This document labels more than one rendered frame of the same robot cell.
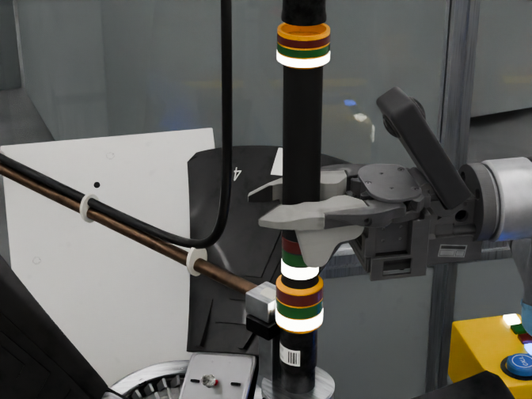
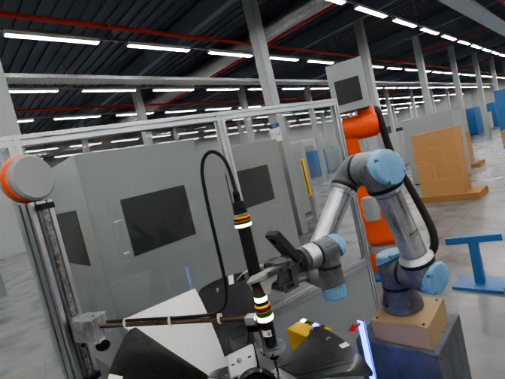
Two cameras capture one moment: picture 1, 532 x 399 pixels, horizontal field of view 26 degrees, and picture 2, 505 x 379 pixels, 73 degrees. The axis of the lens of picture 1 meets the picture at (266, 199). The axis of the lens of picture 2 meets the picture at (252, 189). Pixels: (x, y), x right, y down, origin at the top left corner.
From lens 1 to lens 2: 0.32 m
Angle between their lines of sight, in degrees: 31
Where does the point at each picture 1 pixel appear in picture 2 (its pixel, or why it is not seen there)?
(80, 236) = (162, 341)
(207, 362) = (234, 355)
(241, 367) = (249, 350)
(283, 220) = (255, 279)
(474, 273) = (276, 321)
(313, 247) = (265, 286)
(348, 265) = not seen: hidden behind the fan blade
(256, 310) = (249, 322)
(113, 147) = (164, 305)
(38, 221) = not seen: hidden behind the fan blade
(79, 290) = not seen: hidden behind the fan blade
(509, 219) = (315, 259)
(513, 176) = (309, 247)
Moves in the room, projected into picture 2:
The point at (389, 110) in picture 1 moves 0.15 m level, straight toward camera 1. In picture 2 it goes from (272, 234) to (293, 244)
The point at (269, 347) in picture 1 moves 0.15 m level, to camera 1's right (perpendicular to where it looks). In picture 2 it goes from (258, 335) to (306, 313)
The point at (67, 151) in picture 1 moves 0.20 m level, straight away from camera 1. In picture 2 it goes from (149, 312) to (134, 300)
